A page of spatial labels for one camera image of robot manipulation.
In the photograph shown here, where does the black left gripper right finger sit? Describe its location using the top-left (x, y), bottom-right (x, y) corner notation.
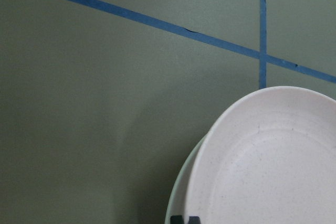
top-left (188, 216), bottom-right (201, 224)

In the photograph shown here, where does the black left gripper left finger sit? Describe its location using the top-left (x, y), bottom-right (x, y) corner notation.
top-left (170, 215), bottom-right (183, 224)

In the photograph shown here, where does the pink plate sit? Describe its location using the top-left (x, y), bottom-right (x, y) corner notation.
top-left (183, 87), bottom-right (335, 223)

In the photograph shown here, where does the cream plate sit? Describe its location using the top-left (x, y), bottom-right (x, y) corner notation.
top-left (165, 136), bottom-right (205, 223)

